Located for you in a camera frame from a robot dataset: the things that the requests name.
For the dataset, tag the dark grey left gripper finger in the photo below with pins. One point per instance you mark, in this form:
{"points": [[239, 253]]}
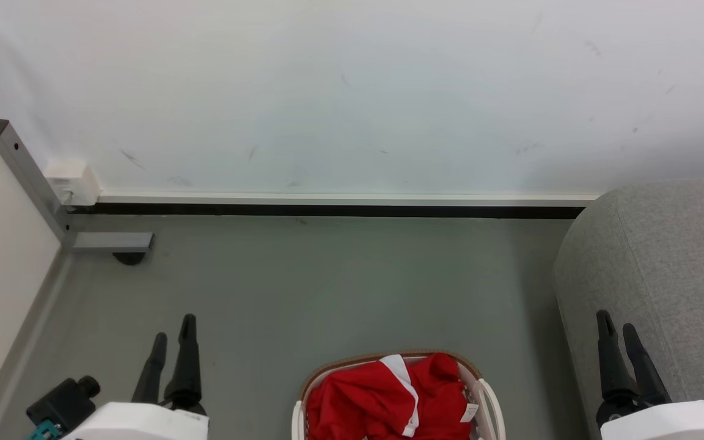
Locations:
{"points": [[151, 376], [186, 366]]}

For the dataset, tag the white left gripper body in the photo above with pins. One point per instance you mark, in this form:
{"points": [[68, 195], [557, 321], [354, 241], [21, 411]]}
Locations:
{"points": [[138, 425]]}

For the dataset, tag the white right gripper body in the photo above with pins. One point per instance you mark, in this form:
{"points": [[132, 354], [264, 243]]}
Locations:
{"points": [[670, 423]]}

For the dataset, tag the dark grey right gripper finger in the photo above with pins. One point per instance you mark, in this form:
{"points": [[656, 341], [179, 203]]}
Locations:
{"points": [[646, 370], [613, 366]]}

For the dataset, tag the red garment with white stripe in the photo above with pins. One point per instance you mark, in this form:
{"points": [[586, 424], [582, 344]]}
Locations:
{"points": [[376, 403]]}

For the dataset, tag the white laundry basket brown rim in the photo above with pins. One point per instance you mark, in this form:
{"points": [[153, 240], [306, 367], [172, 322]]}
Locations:
{"points": [[489, 403]]}

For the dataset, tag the grey fabric sofa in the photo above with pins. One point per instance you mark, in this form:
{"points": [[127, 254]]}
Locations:
{"points": [[657, 263]]}

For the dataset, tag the black caster wheel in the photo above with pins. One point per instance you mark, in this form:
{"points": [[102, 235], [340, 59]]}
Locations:
{"points": [[129, 258]]}

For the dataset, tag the white and black baseboard strip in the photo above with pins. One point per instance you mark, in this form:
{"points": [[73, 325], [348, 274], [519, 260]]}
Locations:
{"points": [[327, 205]]}

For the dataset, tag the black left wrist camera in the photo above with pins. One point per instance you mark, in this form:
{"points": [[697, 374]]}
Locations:
{"points": [[65, 403]]}

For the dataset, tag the white wall outlet box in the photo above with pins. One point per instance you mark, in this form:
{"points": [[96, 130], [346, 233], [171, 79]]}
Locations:
{"points": [[74, 180]]}

